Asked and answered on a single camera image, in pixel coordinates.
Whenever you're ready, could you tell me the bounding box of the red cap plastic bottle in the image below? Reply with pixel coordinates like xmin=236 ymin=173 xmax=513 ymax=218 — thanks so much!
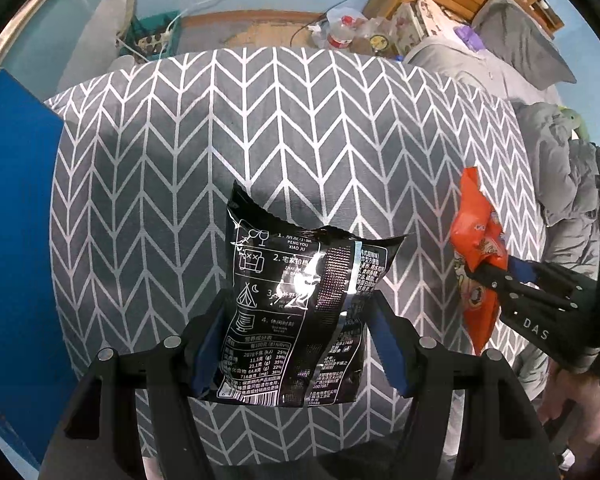
xmin=329 ymin=16 xmax=357 ymax=50

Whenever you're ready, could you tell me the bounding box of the blue storage box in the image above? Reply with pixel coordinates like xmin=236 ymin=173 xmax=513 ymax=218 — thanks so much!
xmin=0 ymin=69 xmax=89 ymax=467

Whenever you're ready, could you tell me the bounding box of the person's right hand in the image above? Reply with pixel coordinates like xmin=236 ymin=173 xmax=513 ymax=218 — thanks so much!
xmin=536 ymin=366 xmax=600 ymax=442

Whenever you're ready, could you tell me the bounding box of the white power strip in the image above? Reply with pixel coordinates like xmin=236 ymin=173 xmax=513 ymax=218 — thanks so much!
xmin=134 ymin=29 xmax=174 ymax=54

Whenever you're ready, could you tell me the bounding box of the grey chevron tablecloth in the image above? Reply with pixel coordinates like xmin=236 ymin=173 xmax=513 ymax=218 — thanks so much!
xmin=42 ymin=46 xmax=549 ymax=467

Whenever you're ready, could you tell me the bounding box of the purple toy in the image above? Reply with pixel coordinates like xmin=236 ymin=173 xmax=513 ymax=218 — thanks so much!
xmin=454 ymin=25 xmax=484 ymax=52

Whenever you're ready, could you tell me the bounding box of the green plush toy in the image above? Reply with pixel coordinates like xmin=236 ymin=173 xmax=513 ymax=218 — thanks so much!
xmin=554 ymin=104 xmax=589 ymax=142

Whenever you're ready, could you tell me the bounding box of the crumpled grey quilt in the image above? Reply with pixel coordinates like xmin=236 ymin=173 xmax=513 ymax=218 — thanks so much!
xmin=511 ymin=101 xmax=600 ymax=272

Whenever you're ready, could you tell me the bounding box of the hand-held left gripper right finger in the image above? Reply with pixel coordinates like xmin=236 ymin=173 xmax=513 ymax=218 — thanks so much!
xmin=365 ymin=290 xmax=563 ymax=480

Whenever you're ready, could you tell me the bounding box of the wooden board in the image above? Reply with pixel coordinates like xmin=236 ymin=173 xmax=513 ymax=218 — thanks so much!
xmin=180 ymin=9 xmax=332 ymax=52

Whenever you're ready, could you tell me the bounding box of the clear plastic bag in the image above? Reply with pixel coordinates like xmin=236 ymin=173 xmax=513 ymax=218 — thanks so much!
xmin=311 ymin=6 xmax=407 ymax=57

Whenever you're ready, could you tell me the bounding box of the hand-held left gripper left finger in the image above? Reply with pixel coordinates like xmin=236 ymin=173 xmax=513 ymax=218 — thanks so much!
xmin=39 ymin=295 xmax=229 ymax=480

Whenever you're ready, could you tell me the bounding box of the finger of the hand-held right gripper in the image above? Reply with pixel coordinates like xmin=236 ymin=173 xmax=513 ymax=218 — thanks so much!
xmin=461 ymin=259 xmax=525 ymax=307
xmin=506 ymin=256 xmax=600 ymax=312

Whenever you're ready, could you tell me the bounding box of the grey bed sheet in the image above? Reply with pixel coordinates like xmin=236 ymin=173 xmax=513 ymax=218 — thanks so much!
xmin=407 ymin=35 xmax=562 ymax=112

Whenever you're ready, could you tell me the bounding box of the orange snack bag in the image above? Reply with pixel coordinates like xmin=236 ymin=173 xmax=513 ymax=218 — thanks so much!
xmin=449 ymin=166 xmax=512 ymax=357

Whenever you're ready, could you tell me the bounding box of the floral printed box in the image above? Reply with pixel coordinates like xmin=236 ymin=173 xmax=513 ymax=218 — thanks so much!
xmin=394 ymin=0 xmax=462 ymax=57

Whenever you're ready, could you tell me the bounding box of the silver curtain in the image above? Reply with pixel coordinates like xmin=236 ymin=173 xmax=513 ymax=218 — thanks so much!
xmin=55 ymin=0 xmax=139 ymax=92

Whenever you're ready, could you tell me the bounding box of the black cable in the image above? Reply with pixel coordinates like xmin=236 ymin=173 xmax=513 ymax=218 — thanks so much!
xmin=290 ymin=0 xmax=387 ymax=47

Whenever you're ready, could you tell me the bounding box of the black snack bag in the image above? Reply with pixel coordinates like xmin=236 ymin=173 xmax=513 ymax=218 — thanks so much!
xmin=212 ymin=180 xmax=409 ymax=409

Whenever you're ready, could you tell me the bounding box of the grey pillow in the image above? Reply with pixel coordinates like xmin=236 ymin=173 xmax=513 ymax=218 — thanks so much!
xmin=471 ymin=0 xmax=579 ymax=87

